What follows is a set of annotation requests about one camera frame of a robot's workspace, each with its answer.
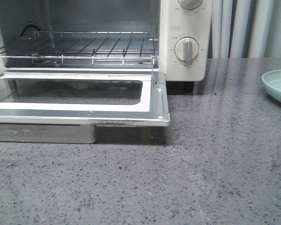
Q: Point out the metal wire oven rack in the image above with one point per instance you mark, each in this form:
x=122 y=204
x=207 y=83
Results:
x=87 y=49

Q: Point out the glass oven door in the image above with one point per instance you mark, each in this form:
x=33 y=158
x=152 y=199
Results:
x=72 y=97

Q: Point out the steel oven door handle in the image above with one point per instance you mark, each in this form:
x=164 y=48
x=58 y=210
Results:
x=47 y=133

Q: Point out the white Toshiba toaster oven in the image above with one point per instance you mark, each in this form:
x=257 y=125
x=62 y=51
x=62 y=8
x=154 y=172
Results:
x=164 y=20

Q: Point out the light green plate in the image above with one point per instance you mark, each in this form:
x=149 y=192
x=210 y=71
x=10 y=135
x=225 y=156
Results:
x=272 y=83

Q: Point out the black right oven foot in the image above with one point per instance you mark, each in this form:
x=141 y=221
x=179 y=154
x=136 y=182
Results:
x=188 y=87

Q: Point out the upper oven dial knob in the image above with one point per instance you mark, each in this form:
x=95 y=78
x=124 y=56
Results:
x=190 y=4

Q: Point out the grey pleated curtain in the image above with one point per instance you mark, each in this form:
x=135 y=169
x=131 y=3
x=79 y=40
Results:
x=245 y=29

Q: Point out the lower oven timer knob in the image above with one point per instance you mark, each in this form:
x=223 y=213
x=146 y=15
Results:
x=186 y=49

